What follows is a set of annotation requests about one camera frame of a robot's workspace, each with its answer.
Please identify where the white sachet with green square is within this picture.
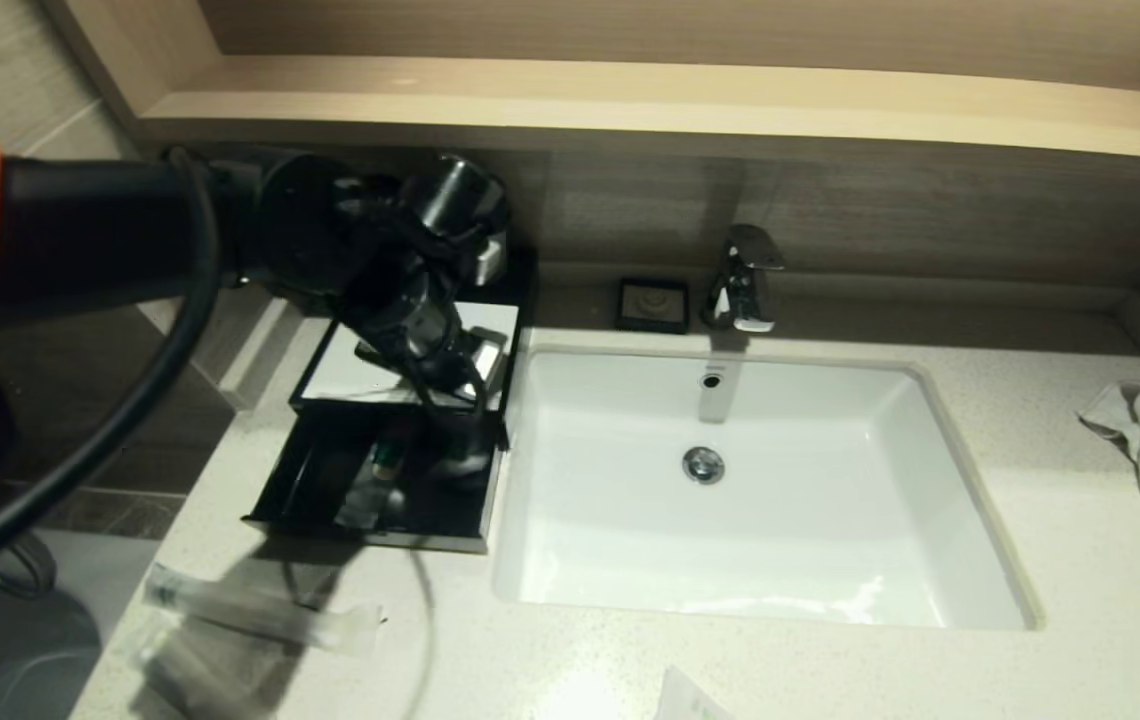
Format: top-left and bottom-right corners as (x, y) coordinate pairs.
(445, 448), (493, 483)

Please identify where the black tray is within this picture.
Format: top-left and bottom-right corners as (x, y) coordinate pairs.
(242, 405), (503, 554)

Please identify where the small plain white sachet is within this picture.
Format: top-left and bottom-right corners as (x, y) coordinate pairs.
(655, 665), (731, 720)

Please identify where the black amenity box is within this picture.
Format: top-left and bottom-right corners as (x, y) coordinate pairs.
(288, 248), (541, 451)

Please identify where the grey sachet with green label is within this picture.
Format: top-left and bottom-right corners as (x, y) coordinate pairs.
(333, 440), (411, 531)

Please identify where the black soap dish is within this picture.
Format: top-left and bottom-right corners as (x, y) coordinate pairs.
(615, 277), (691, 335)

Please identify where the chrome drain stopper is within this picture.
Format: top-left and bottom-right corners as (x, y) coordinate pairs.
(681, 446), (726, 486)

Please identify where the long clear toothbrush packet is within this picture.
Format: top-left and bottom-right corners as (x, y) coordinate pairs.
(142, 562), (386, 659)

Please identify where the chrome faucet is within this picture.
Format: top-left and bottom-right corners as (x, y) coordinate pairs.
(702, 223), (787, 335)

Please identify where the white sink basin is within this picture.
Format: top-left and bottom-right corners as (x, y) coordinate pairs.
(490, 346), (1043, 633)

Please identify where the clear toothbrush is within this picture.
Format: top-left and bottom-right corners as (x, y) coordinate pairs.
(125, 620), (271, 720)

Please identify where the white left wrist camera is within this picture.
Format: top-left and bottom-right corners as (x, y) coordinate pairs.
(465, 325), (513, 401)

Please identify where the wooden wall shelf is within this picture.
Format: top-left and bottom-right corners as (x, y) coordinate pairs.
(35, 0), (1140, 186)

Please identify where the black looped hose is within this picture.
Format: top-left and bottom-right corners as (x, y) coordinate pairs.
(0, 500), (58, 601)

